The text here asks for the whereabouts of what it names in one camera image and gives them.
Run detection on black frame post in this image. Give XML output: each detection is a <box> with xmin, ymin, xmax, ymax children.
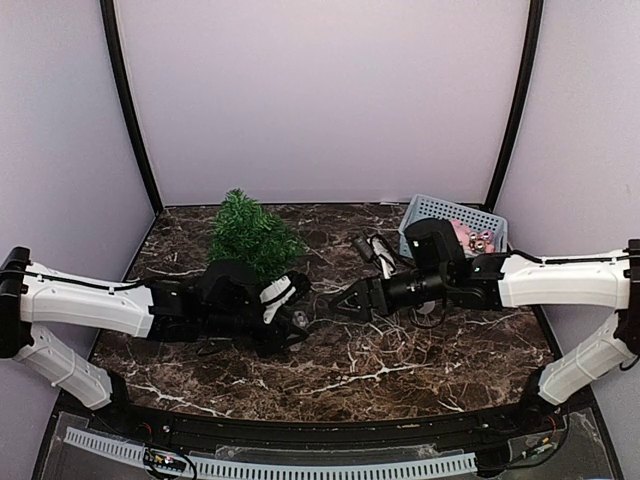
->
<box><xmin>484</xmin><ymin>0</ymin><xmax>544</xmax><ymax>212</ymax></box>
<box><xmin>99</xmin><ymin>0</ymin><xmax>164</xmax><ymax>216</ymax></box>

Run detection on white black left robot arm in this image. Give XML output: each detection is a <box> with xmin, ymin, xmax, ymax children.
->
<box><xmin>1</xmin><ymin>247</ymin><xmax>311</xmax><ymax>436</ymax></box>

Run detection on pink bow ornaments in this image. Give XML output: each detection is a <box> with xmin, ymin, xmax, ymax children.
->
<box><xmin>449</xmin><ymin>219</ymin><xmax>496</xmax><ymax>256</ymax></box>

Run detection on black front rail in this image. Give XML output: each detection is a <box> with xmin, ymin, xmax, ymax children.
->
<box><xmin>72</xmin><ymin>404</ymin><xmax>566</xmax><ymax>451</ymax></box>

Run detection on white ball fairy light string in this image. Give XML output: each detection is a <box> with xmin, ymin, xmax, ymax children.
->
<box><xmin>344</xmin><ymin>294</ymin><xmax>451</xmax><ymax>366</ymax></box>

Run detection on clear battery box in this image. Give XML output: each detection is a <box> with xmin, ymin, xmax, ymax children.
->
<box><xmin>290</xmin><ymin>311</ymin><xmax>309</xmax><ymax>352</ymax></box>

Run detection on perforated cable duct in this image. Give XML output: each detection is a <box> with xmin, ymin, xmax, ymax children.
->
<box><xmin>63</xmin><ymin>427</ymin><xmax>478</xmax><ymax>480</ymax></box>

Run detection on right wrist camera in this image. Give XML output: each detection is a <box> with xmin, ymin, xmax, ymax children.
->
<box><xmin>352</xmin><ymin>234</ymin><xmax>397</xmax><ymax>279</ymax></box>

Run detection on right black frame post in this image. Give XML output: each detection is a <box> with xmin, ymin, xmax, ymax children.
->
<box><xmin>484</xmin><ymin>0</ymin><xmax>544</xmax><ymax>212</ymax></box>

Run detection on small green christmas tree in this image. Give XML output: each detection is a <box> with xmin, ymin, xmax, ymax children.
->
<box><xmin>208</xmin><ymin>189</ymin><xmax>305</xmax><ymax>281</ymax></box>

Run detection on blue plastic basket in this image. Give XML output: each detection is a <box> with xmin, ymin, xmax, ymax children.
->
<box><xmin>398</xmin><ymin>193</ymin><xmax>509</xmax><ymax>259</ymax></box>

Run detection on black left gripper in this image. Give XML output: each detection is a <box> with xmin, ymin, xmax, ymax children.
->
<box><xmin>202</xmin><ymin>292</ymin><xmax>309</xmax><ymax>359</ymax></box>

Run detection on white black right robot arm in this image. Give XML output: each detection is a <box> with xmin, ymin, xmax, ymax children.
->
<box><xmin>330</xmin><ymin>218</ymin><xmax>639</xmax><ymax>434</ymax></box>

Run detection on left black frame post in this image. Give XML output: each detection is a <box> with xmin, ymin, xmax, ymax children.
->
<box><xmin>99</xmin><ymin>0</ymin><xmax>164</xmax><ymax>216</ymax></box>

